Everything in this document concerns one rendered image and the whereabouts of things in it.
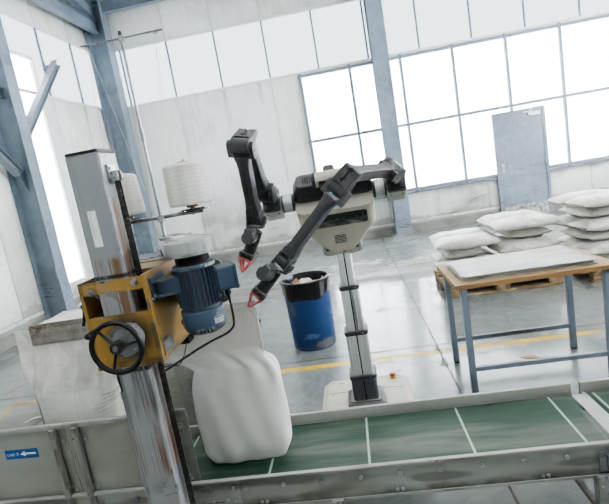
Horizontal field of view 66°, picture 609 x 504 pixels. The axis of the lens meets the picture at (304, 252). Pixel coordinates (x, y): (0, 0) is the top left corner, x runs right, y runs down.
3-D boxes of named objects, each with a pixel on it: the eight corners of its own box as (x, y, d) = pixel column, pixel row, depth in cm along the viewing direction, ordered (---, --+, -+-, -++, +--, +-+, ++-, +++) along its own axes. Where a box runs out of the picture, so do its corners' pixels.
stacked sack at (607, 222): (628, 219, 505) (628, 207, 503) (656, 224, 464) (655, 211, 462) (565, 229, 510) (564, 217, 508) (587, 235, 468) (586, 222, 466)
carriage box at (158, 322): (196, 330, 191) (180, 255, 186) (165, 364, 158) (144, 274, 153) (139, 338, 194) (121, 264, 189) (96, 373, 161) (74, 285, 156)
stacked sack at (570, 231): (596, 229, 539) (595, 218, 537) (634, 238, 475) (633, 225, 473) (559, 235, 542) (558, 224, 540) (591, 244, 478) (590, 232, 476)
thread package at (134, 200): (153, 212, 186) (143, 169, 183) (137, 215, 172) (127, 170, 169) (118, 218, 188) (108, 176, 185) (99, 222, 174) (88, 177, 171)
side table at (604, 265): (578, 344, 347) (570, 245, 335) (627, 381, 287) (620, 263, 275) (448, 360, 358) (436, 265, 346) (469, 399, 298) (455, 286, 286)
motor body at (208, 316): (232, 320, 176) (219, 255, 172) (221, 334, 161) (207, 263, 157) (193, 325, 178) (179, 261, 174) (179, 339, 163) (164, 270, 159)
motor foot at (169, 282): (190, 290, 170) (185, 266, 168) (179, 299, 158) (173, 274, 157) (166, 293, 171) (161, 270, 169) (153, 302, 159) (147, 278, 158)
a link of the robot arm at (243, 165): (255, 137, 180) (229, 136, 182) (251, 146, 176) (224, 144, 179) (269, 220, 211) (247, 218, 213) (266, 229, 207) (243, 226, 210)
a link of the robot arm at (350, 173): (358, 174, 174) (339, 158, 178) (340, 203, 181) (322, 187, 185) (409, 168, 209) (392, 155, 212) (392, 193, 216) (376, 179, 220)
